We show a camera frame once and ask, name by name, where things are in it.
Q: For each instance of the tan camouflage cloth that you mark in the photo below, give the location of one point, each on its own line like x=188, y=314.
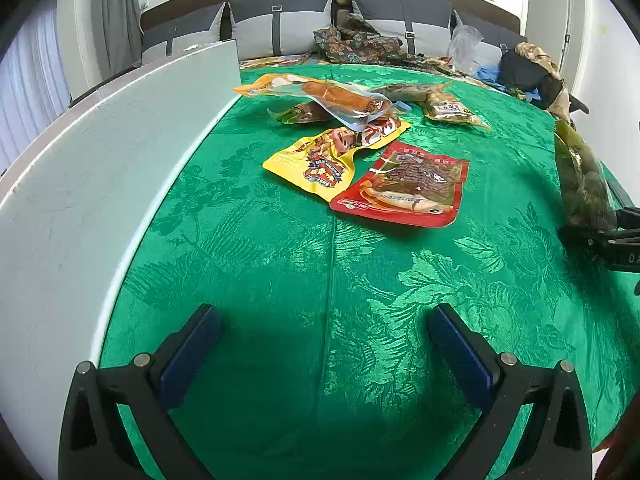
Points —
x=542, y=55

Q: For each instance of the white door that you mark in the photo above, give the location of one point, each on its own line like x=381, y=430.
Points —
x=576, y=20

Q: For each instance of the dark floral cloth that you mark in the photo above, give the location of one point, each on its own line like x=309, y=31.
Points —
x=365, y=45

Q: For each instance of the yellow snack packet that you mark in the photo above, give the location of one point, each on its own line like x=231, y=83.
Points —
x=310, y=165

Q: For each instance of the black bag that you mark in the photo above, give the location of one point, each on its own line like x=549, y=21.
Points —
x=525, y=72

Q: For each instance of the green patterned tablecloth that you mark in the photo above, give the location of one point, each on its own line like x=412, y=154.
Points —
x=300, y=270

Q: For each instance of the white sheer curtain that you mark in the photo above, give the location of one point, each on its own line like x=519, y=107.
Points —
x=30, y=85

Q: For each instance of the clear plastic bag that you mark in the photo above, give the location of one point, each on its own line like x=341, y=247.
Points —
x=465, y=47

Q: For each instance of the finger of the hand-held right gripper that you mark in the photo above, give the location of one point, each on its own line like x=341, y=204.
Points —
x=625, y=216
x=585, y=239

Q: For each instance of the dark clear snack packet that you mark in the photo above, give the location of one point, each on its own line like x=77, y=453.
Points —
x=405, y=91

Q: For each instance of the brown clear snack packet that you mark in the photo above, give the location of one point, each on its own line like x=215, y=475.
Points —
x=302, y=112

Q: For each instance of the blue cloth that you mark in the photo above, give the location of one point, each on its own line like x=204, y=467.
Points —
x=492, y=75

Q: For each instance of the orange sausage snack packet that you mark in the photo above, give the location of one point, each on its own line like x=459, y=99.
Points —
x=330, y=94

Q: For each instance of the white cardboard box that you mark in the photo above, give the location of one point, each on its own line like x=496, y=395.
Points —
x=75, y=210

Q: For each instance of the yellow packet red characters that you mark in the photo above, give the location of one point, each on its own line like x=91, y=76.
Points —
x=385, y=130

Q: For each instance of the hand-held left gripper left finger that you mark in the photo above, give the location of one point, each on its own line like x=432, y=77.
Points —
x=192, y=355

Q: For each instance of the grey curtain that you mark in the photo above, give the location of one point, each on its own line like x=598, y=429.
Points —
x=117, y=10

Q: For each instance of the tan packet white label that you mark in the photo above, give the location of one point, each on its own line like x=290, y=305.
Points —
x=450, y=110

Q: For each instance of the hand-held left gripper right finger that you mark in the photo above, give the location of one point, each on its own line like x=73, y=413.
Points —
x=460, y=355

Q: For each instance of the red fish snack packet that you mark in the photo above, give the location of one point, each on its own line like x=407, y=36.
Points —
x=400, y=185

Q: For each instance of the green pickle snack packet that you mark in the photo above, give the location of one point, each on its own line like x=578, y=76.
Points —
x=582, y=185

